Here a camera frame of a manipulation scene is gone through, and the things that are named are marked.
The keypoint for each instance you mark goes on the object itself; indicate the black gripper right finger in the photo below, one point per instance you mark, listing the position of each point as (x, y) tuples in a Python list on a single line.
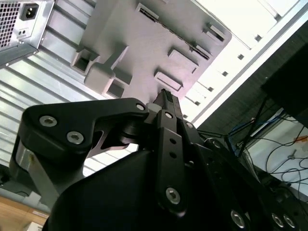
[(216, 163)]

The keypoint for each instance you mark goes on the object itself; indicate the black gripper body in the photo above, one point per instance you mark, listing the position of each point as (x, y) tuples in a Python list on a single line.
[(115, 197)]

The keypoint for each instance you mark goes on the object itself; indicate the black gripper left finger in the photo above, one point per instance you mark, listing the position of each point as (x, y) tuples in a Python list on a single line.
[(62, 125)]

